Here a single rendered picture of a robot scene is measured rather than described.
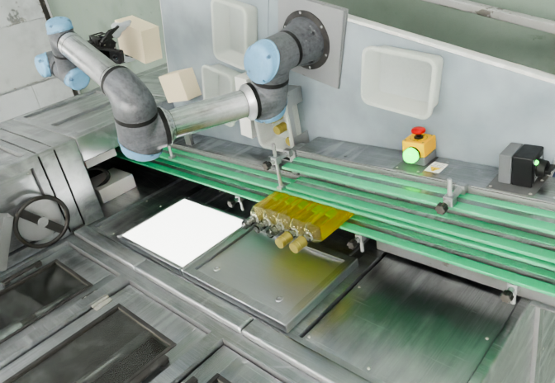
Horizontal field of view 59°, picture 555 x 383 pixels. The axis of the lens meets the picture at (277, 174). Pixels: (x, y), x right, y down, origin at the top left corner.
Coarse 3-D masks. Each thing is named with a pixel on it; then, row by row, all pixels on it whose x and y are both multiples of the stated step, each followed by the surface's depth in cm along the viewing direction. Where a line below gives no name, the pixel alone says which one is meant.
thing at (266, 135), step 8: (280, 120) 180; (288, 120) 167; (256, 128) 180; (264, 128) 182; (272, 128) 184; (288, 128) 168; (264, 136) 183; (272, 136) 185; (280, 136) 184; (288, 136) 170; (264, 144) 182; (280, 144) 179
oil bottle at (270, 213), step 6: (282, 198) 163; (288, 198) 162; (294, 198) 161; (276, 204) 160; (282, 204) 159; (288, 204) 159; (264, 210) 158; (270, 210) 157; (276, 210) 156; (264, 216) 157; (270, 216) 155; (276, 216) 155; (270, 222) 156
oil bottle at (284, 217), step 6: (300, 198) 161; (294, 204) 158; (300, 204) 157; (306, 204) 157; (282, 210) 156; (288, 210) 155; (294, 210) 154; (300, 210) 154; (282, 216) 152; (288, 216) 152; (294, 216) 153; (276, 222) 154; (282, 222) 151; (288, 222) 151; (288, 228) 152
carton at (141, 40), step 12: (132, 24) 175; (144, 24) 175; (120, 36) 181; (132, 36) 175; (144, 36) 172; (156, 36) 176; (120, 48) 184; (132, 48) 178; (144, 48) 174; (156, 48) 178; (144, 60) 177
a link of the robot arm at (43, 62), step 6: (42, 54) 158; (48, 54) 158; (36, 60) 157; (42, 60) 156; (48, 60) 157; (54, 60) 157; (36, 66) 160; (42, 66) 156; (48, 66) 157; (42, 72) 158; (48, 72) 158
